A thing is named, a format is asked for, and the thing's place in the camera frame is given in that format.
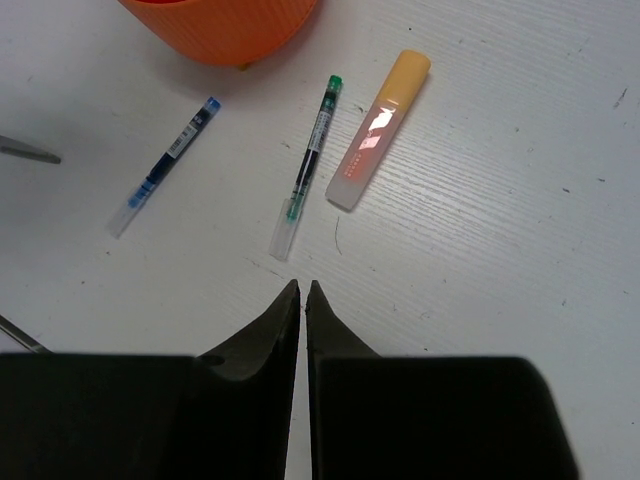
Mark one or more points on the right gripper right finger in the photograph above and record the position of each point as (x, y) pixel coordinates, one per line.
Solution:
(430, 417)

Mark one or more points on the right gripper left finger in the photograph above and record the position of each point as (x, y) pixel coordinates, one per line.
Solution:
(224, 414)

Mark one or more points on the green gel pen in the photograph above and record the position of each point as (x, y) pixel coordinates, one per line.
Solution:
(292, 208)

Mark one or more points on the blue gel pen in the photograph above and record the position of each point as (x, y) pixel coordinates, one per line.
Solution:
(141, 193)

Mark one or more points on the orange round compartment container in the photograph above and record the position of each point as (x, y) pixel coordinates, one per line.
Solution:
(223, 32)

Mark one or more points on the black-handled scissors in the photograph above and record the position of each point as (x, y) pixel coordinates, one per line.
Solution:
(20, 149)

